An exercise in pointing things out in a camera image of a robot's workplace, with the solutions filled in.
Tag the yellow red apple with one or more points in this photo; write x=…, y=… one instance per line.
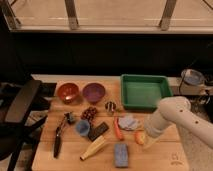
x=140, y=137

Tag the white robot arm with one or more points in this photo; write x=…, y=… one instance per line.
x=176, y=110

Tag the purple bowl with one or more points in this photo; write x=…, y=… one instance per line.
x=93, y=92

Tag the red bowl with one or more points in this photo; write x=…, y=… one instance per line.
x=68, y=92

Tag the metal bowl on stand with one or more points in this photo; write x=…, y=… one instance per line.
x=192, y=77

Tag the bunch of dark grapes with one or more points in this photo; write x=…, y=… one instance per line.
x=89, y=114

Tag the green plastic tray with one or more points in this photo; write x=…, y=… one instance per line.
x=143, y=92

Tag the orange carrot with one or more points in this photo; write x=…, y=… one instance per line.
x=118, y=132

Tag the grey blue cloth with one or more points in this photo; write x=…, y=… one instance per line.
x=129, y=123

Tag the small blue cup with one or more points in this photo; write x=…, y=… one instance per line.
x=83, y=127

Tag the black rectangular block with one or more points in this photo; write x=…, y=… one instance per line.
x=98, y=131

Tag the wooden cutting board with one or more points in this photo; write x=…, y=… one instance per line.
x=165, y=155

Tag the yellow corn cob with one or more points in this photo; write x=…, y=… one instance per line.
x=94, y=147

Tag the blue sponge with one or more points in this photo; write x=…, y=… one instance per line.
x=121, y=155

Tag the black office chair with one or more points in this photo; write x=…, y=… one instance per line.
x=13, y=130

